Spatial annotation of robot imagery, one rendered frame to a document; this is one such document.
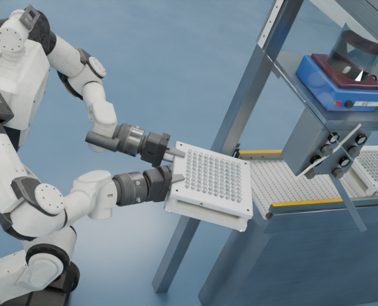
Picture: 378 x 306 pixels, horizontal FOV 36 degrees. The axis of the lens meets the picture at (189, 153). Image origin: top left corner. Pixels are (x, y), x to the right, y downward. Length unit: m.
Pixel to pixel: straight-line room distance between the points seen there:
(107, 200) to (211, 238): 1.59
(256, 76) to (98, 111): 0.56
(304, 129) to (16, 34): 0.90
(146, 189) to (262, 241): 0.83
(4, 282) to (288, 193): 1.05
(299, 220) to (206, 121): 1.83
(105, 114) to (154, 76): 2.40
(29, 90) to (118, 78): 2.50
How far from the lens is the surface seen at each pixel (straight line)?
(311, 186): 2.27
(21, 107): 1.54
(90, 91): 1.89
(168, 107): 3.88
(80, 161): 3.24
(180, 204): 1.67
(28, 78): 1.55
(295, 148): 1.89
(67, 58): 1.88
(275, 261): 2.43
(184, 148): 1.80
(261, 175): 2.20
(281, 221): 2.12
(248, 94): 2.02
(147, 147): 1.74
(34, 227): 1.35
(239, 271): 2.47
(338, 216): 2.30
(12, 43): 1.52
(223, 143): 2.13
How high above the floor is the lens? 2.10
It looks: 36 degrees down
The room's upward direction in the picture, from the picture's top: 22 degrees clockwise
